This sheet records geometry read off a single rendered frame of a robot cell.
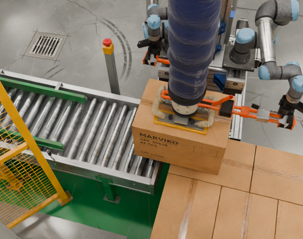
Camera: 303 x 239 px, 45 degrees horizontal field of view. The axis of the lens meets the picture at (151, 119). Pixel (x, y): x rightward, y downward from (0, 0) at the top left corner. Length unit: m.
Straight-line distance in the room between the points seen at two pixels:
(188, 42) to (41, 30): 3.08
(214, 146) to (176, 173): 0.56
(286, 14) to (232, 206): 1.31
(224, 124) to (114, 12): 2.69
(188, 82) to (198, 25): 0.40
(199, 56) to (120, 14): 2.90
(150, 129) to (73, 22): 2.59
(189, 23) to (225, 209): 1.45
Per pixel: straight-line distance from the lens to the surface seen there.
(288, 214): 2.75
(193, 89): 2.02
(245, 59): 2.70
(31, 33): 4.60
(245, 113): 2.22
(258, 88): 3.94
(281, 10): 2.23
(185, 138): 2.24
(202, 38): 1.71
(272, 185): 2.80
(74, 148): 2.88
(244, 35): 2.57
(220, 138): 2.27
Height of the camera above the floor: 3.01
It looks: 57 degrees down
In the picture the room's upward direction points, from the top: 2 degrees counter-clockwise
